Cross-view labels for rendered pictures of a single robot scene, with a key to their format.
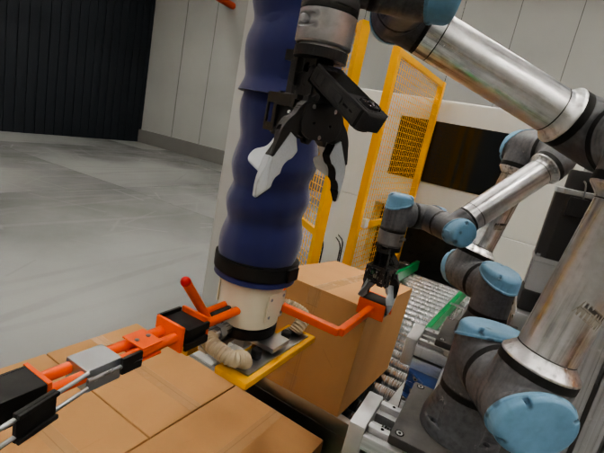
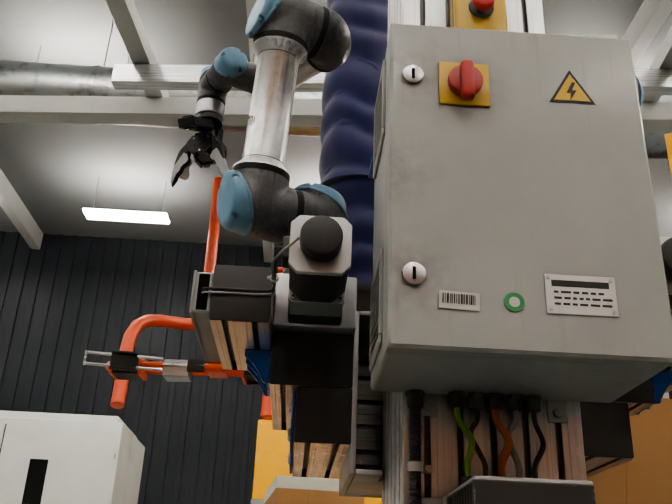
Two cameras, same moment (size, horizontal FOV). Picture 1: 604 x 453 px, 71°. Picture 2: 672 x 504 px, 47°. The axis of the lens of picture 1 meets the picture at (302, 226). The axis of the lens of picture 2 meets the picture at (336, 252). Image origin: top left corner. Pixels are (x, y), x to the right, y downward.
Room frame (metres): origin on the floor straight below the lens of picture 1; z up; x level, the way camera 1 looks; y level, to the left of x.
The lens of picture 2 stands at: (0.12, -1.67, 0.49)
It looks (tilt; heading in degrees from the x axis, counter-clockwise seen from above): 25 degrees up; 63
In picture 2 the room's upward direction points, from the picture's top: 2 degrees clockwise
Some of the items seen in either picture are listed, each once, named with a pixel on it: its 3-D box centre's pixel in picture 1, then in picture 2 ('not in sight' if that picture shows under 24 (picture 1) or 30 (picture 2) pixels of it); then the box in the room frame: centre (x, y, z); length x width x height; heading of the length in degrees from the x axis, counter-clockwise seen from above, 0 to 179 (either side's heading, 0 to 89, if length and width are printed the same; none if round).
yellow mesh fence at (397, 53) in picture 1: (386, 212); not in sight; (3.14, -0.60, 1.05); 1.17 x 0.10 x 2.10; 150
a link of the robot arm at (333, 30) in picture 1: (323, 33); (208, 113); (0.59, 0.02, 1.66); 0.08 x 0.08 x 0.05
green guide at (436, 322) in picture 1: (454, 311); not in sight; (2.58, -1.07, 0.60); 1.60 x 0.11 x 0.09; 150
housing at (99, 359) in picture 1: (93, 367); (178, 370); (0.68, 0.32, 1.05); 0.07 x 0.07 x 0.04; 62
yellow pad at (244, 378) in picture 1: (270, 348); not in sight; (1.04, 0.01, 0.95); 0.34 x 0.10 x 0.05; 152
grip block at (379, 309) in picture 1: (375, 306); not in sight; (1.23, -0.27, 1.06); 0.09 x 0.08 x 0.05; 62
